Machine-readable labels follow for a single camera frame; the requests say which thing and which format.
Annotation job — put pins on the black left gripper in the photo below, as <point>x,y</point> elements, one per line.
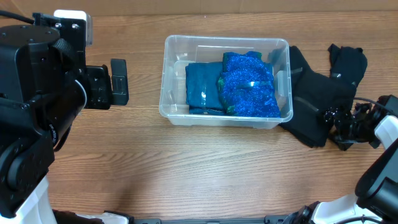
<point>97,76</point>

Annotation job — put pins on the clear plastic storage bin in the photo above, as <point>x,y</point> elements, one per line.
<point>180,50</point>

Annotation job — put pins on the blue sequin glitter garment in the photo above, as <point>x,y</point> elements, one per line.
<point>246,86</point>

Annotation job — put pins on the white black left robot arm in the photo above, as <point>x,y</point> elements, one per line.
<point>45,84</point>

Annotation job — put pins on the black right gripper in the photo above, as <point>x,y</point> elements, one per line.
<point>344,123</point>

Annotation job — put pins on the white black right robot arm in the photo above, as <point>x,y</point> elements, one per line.
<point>375,197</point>

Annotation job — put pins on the black garment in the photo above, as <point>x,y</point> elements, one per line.
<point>314,93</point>

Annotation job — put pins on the blue denim jeans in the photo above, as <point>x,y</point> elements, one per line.
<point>202,90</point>

